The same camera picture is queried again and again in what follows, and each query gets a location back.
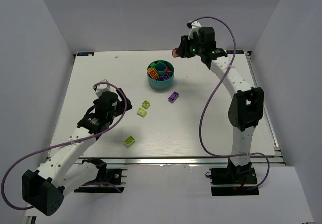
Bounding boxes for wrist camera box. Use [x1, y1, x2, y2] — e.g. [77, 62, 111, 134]
[186, 20, 202, 40]
[93, 79, 111, 97]

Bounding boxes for dark green curved lego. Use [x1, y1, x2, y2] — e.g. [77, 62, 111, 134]
[148, 60, 164, 69]

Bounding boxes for purple flat lego plate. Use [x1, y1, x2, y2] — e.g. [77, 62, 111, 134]
[168, 91, 179, 103]

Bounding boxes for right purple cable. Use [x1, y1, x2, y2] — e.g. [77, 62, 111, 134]
[190, 17, 271, 190]

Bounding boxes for yellow butterfly curved lego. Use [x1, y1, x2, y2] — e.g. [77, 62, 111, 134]
[147, 67, 159, 80]

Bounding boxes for aluminium table rail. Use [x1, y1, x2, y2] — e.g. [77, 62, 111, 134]
[46, 156, 287, 166]

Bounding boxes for dark corner label sticker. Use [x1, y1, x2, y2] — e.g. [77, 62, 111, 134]
[226, 50, 244, 54]

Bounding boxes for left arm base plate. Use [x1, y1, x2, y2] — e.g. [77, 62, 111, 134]
[74, 167, 128, 194]

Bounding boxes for left corner label sticker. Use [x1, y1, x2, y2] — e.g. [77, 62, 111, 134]
[76, 52, 94, 57]

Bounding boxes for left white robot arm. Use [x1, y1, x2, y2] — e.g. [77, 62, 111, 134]
[22, 88, 132, 216]

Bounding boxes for lime lego brick studs up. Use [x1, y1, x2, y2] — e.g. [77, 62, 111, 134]
[137, 108, 147, 117]

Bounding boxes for lime lego brick near front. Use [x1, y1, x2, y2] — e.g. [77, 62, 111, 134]
[124, 136, 136, 148]

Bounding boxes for lime lego brick upside down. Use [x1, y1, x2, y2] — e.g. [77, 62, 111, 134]
[142, 100, 150, 109]

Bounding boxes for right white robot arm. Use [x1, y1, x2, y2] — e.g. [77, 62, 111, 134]
[175, 24, 264, 181]

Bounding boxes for teal round divided container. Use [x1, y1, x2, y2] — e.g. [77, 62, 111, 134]
[147, 60, 175, 90]

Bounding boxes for red flower printed lego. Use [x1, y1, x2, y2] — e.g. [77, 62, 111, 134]
[172, 48, 180, 58]

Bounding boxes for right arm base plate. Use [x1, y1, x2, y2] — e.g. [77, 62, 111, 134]
[205, 168, 259, 196]

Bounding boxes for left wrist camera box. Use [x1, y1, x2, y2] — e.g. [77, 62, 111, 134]
[93, 79, 111, 97]

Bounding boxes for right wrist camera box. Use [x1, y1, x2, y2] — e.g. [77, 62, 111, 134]
[186, 20, 202, 40]

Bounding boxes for purple butterfly curved lego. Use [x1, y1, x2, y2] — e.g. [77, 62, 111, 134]
[158, 73, 171, 81]

